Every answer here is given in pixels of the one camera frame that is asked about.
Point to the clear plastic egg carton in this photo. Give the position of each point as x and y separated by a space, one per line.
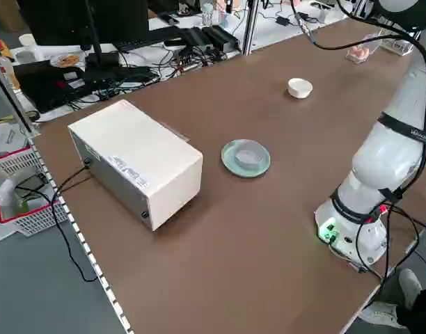
373 43

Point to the person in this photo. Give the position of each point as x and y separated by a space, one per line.
420 311

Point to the black monitor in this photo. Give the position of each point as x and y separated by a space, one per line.
77 21

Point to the person's grey shoe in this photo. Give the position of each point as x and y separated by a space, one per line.
409 285
380 313

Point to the white toaster oven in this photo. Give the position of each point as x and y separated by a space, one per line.
136 146

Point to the black monitor stand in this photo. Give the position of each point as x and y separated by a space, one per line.
96 52

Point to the black power adapter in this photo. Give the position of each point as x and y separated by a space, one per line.
282 20

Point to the pale green plate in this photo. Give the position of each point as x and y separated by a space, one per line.
230 163

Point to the white paper cup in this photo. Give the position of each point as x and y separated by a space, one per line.
26 40

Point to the brown egg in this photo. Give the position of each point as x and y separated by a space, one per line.
365 53
357 49
355 54

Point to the red and white basket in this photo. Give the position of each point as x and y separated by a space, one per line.
28 208

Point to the black keyboard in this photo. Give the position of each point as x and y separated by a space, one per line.
147 36

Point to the white bowl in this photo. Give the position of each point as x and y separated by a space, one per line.
300 87

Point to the plate of cookies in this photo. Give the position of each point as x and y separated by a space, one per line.
65 61

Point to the grey bowl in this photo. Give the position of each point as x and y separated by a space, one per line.
249 156

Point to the patterned cup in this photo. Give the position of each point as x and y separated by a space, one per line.
207 14

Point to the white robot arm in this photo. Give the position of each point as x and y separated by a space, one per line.
383 156

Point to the black ribbed box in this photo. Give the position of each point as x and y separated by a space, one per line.
195 36
221 36

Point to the aluminium frame post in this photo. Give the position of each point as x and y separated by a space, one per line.
249 28

